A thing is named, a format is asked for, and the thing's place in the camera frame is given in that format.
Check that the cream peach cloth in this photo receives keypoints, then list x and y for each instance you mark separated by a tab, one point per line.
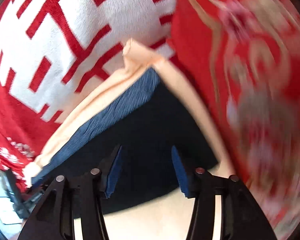
138	60

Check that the red blanket with white characters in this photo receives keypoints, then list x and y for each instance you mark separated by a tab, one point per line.
54	53

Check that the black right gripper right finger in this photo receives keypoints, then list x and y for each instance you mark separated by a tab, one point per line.
241	216

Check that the black pants with blue waistband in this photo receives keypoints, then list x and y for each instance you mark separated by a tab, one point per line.
147	121

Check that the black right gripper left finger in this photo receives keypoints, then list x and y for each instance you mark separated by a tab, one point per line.
53	215

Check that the red floral patterned cushion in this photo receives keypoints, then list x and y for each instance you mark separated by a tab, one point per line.
244	58

